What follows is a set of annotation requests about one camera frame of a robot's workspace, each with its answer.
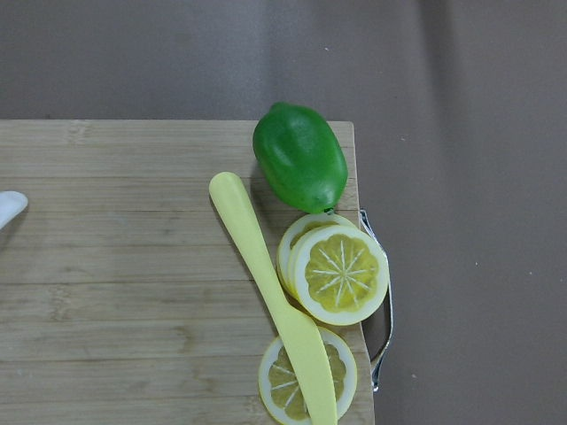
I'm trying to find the white ceramic spoon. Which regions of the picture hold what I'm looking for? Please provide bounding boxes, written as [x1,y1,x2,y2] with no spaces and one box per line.
[0,190,28,228]

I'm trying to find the green lime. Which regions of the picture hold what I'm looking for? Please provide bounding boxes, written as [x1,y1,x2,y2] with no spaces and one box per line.
[252,102,348,213]

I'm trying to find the stacked lemon slices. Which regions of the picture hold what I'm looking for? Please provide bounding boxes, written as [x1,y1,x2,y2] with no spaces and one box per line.
[276,213,390,326]

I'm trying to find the yellow plastic knife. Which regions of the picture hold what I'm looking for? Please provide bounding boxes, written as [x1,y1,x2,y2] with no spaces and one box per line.
[209,172,338,424]

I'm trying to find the lemon slice under knife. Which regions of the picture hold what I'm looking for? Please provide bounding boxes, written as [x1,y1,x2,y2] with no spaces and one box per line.
[258,327,358,424]

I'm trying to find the bamboo cutting board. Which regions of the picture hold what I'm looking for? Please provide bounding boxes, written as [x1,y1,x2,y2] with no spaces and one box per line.
[0,120,376,425]

